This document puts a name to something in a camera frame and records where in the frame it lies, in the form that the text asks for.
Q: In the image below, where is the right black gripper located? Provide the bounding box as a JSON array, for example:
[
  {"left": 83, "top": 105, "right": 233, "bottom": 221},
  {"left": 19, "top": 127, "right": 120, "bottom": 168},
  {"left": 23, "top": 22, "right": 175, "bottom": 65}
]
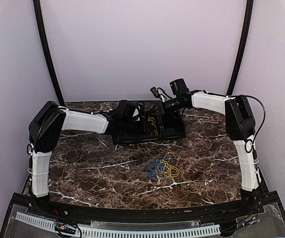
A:
[{"left": 147, "top": 97, "right": 185, "bottom": 117}]

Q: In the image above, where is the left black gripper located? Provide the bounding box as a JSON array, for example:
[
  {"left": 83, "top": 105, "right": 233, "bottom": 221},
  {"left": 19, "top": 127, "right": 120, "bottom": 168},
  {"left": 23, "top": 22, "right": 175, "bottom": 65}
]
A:
[{"left": 122, "top": 118, "right": 155, "bottom": 136}]

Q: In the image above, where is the black three-compartment bin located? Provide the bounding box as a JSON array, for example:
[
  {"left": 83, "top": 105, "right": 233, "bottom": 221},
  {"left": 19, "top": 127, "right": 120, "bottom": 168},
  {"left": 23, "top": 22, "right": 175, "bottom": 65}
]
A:
[{"left": 112, "top": 112, "right": 186, "bottom": 145}]

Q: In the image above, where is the blue cable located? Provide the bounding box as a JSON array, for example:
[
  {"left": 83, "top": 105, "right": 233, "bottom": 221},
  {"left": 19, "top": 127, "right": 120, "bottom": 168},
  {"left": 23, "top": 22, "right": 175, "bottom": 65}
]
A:
[{"left": 146, "top": 156, "right": 179, "bottom": 180}]

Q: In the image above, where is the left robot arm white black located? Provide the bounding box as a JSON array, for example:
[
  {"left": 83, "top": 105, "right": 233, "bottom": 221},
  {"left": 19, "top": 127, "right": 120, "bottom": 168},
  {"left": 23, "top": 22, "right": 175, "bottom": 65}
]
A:
[{"left": 26, "top": 100, "right": 144, "bottom": 216}]

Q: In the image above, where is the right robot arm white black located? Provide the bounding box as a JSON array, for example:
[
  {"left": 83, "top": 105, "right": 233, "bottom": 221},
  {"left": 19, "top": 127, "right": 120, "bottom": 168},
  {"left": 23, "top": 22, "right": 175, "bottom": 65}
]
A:
[{"left": 150, "top": 78, "right": 262, "bottom": 192}]

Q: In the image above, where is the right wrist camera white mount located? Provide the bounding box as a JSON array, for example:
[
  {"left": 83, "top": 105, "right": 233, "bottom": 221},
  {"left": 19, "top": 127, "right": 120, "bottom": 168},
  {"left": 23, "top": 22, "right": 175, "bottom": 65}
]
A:
[{"left": 150, "top": 87, "right": 168, "bottom": 102}]

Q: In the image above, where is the white slotted cable duct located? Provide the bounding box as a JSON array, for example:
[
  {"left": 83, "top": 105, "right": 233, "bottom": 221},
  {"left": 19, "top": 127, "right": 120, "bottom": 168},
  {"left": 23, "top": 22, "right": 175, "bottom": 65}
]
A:
[{"left": 15, "top": 212, "right": 220, "bottom": 238}]

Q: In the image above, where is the black front rail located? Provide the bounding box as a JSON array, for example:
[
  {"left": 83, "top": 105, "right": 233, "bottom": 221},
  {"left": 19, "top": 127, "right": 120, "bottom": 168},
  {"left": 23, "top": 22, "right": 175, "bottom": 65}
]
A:
[{"left": 9, "top": 193, "right": 264, "bottom": 224}]

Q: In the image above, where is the right black frame post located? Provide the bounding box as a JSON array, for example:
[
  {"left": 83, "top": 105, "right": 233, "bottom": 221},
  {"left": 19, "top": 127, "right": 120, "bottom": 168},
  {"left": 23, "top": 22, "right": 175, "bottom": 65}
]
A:
[{"left": 226, "top": 0, "right": 254, "bottom": 96}]

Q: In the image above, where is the black frame post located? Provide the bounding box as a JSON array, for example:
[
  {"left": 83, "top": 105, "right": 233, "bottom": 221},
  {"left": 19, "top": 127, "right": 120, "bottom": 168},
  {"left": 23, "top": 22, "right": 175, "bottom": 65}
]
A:
[
  {"left": 226, "top": 0, "right": 254, "bottom": 96},
  {"left": 33, "top": 0, "right": 65, "bottom": 106}
]

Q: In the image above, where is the left black frame post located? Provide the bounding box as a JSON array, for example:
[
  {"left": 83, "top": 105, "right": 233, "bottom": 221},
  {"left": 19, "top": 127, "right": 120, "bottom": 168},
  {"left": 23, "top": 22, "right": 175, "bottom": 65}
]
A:
[{"left": 33, "top": 0, "right": 65, "bottom": 106}]

